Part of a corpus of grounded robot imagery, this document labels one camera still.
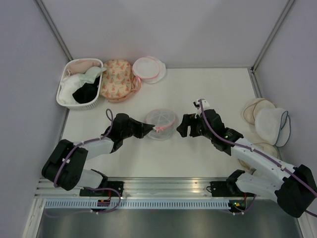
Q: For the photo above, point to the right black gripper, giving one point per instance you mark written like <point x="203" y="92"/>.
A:
<point x="187" y="119"/>

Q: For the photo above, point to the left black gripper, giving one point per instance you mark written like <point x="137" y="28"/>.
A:
<point x="142" y="129"/>

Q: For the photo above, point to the round mesh bag pink trim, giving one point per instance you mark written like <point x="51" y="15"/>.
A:
<point x="164" y="121"/>

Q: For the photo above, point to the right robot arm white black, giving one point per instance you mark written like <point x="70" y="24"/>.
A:
<point x="292" y="188"/>

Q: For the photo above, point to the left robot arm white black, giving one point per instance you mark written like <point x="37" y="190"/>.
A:
<point x="65" y="166"/>

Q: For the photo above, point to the floral peach laundry bag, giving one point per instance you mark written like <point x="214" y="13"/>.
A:
<point x="118" y="81"/>

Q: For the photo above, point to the white round bag pink trim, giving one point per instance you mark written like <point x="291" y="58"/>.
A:
<point x="149" y="69"/>

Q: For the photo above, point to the black bra in basket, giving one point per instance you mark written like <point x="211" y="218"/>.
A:
<point x="87" y="92"/>

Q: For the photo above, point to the mint green bra in basket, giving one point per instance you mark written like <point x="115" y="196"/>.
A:
<point x="91" y="74"/>

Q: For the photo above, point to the white plastic laundry basket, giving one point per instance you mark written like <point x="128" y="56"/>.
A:
<point x="78" y="106"/>

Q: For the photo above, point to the white bra in basket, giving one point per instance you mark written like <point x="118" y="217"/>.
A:
<point x="69" y="86"/>

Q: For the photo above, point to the white bag blue trim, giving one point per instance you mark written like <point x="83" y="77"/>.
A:
<point x="274" y="126"/>

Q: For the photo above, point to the pale pink bra in basket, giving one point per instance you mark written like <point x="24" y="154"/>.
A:
<point x="82" y="65"/>

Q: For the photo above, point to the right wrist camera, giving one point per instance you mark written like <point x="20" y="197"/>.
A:
<point x="201" y="105"/>

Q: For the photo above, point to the aluminium mounting rail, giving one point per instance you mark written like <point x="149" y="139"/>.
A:
<point x="141" y="188"/>

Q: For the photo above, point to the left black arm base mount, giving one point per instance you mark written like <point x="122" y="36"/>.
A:
<point x="95" y="184"/>

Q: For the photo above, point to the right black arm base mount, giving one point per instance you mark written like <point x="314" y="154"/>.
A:
<point x="227" y="187"/>

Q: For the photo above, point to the white slotted cable duct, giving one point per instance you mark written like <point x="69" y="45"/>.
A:
<point x="138" y="204"/>

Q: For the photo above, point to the right aluminium frame post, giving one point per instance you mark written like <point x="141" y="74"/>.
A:
<point x="282" y="17"/>

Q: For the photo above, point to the aluminium frame post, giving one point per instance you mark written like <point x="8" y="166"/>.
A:
<point x="53" y="28"/>
<point x="282" y="17"/>

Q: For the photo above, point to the left aluminium frame post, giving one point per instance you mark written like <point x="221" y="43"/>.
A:
<point x="53" y="28"/>

